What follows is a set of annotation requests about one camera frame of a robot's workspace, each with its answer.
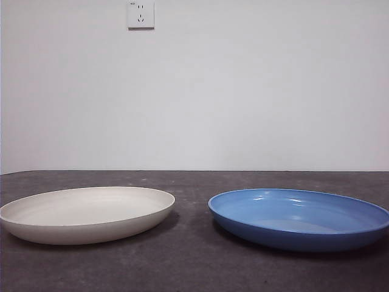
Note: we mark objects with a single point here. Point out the white round plate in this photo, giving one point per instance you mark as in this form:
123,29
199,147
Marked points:
88,225

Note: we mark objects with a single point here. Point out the blue round plate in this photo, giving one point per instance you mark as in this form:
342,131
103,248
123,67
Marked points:
291,237

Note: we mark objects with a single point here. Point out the white wall socket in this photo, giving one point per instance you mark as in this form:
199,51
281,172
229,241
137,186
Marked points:
141,16

